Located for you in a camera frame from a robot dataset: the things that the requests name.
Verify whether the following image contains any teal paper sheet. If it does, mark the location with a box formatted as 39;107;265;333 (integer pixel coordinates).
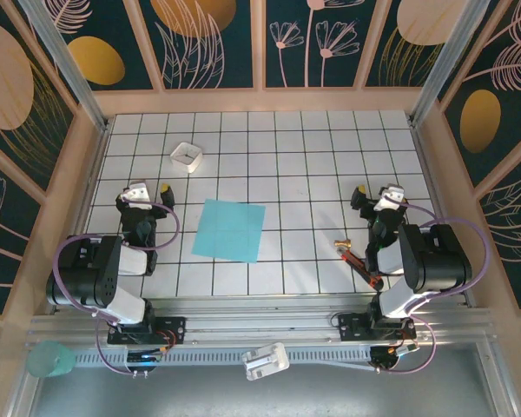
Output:
191;198;267;264

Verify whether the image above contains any small white square dish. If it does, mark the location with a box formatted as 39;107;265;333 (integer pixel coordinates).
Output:
169;142;203;175

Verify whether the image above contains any small black circuit board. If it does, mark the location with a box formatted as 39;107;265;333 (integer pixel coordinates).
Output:
125;351;166;366
371;345;418;368

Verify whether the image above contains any teal plastic cup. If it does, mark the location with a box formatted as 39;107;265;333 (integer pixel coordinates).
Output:
25;341;77;379

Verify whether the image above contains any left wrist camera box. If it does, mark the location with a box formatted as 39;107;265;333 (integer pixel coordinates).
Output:
124;182;152;204

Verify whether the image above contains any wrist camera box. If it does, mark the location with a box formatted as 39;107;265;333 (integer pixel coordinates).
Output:
124;182;152;204
373;183;407;213

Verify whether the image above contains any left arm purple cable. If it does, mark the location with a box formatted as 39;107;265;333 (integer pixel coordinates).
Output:
52;200;181;375

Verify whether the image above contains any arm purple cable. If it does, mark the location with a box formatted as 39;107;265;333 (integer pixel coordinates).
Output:
375;195;490;374
52;200;181;375

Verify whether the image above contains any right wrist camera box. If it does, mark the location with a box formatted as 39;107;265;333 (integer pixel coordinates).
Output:
373;183;407;213

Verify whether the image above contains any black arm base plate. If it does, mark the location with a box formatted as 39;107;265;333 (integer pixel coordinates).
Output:
337;313;418;344
107;315;188;347

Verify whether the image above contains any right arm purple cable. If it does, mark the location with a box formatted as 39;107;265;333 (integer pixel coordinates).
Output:
375;195;490;374

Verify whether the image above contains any aluminium frame post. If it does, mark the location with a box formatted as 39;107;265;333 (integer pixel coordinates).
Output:
410;0;494;127
19;0;109;131

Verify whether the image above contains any grey slotted cable tray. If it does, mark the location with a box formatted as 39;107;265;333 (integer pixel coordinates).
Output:
73;347;374;368

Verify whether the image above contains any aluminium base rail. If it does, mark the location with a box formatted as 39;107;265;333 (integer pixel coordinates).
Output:
25;295;496;348

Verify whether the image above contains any white plastic bracket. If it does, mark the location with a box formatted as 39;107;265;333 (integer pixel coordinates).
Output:
241;341;291;382

